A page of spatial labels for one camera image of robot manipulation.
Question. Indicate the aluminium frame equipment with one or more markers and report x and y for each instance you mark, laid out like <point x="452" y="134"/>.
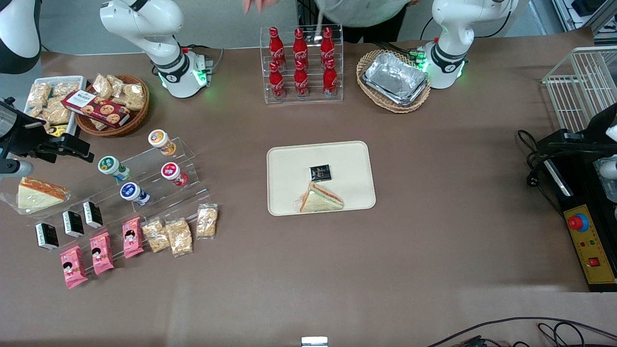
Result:
<point x="583" y="9"/>

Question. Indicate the wicker basket with foil trays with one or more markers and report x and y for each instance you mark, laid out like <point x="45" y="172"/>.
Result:
<point x="381" y="103"/>

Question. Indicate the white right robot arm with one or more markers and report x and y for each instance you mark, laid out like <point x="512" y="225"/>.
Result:
<point x="144" y="29"/>

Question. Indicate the red cookie box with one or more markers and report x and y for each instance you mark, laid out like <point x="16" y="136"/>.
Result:
<point x="96" y="108"/>

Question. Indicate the wrapped triangle sandwich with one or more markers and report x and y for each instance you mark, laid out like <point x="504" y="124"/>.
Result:
<point x="320" y="200"/>
<point x="36" y="195"/>

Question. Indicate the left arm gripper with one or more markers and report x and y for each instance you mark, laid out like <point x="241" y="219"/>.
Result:
<point x="596" y="136"/>

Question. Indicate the beige plastic tray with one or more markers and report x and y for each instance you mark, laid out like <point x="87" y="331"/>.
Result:
<point x="289" y="164"/>

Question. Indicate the red lid gum jar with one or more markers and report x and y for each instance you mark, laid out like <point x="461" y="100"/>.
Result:
<point x="172" y="173"/>

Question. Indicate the blue lid gum jar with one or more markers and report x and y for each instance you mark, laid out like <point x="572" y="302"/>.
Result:
<point x="132" y="193"/>

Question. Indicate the green lid gum jar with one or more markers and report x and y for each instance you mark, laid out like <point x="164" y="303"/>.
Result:
<point x="111" y="167"/>

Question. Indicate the stacked aluminium foil trays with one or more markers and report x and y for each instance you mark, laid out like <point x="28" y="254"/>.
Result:
<point x="395" y="79"/>

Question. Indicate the clear acrylic step shelf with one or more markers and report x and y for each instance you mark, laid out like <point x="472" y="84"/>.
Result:
<point x="140" y="161"/>

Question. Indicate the white rectangular snack tray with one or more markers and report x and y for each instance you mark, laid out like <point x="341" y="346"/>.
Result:
<point x="72" y="82"/>

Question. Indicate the orange lid gum jar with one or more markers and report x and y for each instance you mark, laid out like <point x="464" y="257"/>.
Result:
<point x="160" y="140"/>

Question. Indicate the pink snack packet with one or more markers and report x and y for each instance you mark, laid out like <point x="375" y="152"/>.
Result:
<point x="73" y="267"/>
<point x="101" y="254"/>
<point x="132" y="237"/>

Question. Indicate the black chocolate box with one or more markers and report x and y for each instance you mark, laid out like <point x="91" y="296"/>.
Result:
<point x="73" y="224"/>
<point x="46" y="236"/>
<point x="92" y="214"/>

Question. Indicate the wicker basket with snacks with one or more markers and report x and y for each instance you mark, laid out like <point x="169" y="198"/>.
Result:
<point x="137" y="118"/>

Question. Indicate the person in grey sweater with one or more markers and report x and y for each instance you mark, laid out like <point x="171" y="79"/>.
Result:
<point x="361" y="12"/>

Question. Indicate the yellow snack packet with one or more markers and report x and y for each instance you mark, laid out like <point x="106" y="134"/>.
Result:
<point x="59" y="130"/>

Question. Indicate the small silver metal bracket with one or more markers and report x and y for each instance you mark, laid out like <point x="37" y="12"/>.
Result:
<point x="314" y="341"/>

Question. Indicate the red cola bottle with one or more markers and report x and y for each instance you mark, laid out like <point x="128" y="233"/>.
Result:
<point x="275" y="46"/>
<point x="327" y="44"/>
<point x="301" y="82"/>
<point x="300" y="46"/>
<point x="276" y="83"/>
<point x="330" y="79"/>

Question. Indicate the person's bare hand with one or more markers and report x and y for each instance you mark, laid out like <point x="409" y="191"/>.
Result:
<point x="260" y="4"/>

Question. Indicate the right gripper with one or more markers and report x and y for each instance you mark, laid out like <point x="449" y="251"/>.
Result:
<point x="23" y="138"/>

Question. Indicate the clear acrylic bottle rack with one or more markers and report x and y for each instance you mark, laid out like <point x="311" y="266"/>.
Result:
<point x="313" y="99"/>

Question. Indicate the red emergency stop button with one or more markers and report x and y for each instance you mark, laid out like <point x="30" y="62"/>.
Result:
<point x="577" y="222"/>

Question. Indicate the small black chocolate packet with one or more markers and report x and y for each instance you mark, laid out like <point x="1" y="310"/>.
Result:
<point x="320" y="172"/>

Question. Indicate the rice cracker pack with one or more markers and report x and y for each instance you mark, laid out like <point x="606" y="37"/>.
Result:
<point x="38" y="95"/>
<point x="102" y="86"/>
<point x="116" y="84"/>
<point x="65" y="89"/>
<point x="134" y="96"/>
<point x="33" y="112"/>
<point x="57" y="113"/>
<point x="179" y="237"/>
<point x="155" y="235"/>
<point x="207" y="221"/>

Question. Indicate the black control box yellow panel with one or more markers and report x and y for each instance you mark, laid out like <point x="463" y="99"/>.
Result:
<point x="578" y="193"/>

